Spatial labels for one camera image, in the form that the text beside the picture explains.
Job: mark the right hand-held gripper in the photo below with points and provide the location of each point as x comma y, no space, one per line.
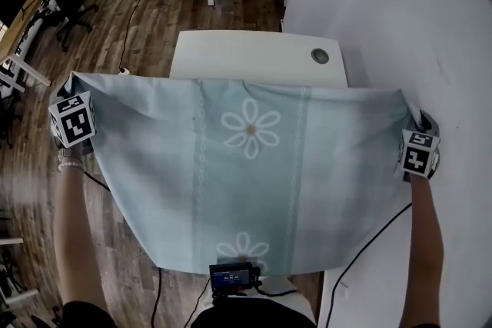
417,157

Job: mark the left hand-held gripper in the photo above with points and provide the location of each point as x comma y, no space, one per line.
75,123

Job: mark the light blue floral tablecloth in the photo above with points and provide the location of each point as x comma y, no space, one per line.
250,165

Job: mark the person's left forearm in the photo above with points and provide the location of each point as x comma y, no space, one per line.
77,242

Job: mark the person's right forearm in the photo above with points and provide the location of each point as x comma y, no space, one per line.
424,249

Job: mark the white power strip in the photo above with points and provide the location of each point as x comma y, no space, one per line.
123,71

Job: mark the wooden desk with white legs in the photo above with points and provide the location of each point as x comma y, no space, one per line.
36,5

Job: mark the small black chest screen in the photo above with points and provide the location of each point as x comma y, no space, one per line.
230,278

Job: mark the person's black top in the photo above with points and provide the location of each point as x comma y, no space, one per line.
250,315

